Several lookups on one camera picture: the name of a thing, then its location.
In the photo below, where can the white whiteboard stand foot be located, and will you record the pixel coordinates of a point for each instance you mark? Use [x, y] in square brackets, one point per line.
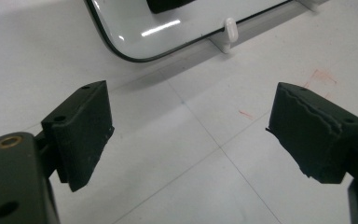
[312, 3]
[228, 37]

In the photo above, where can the white whiteboard with black rim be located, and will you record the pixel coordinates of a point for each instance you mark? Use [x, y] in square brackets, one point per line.
[127, 21]

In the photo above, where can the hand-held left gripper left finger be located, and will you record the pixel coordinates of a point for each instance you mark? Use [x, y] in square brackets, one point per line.
[80, 133]

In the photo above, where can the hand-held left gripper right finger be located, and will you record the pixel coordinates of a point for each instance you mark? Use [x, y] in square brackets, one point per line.
[313, 140]

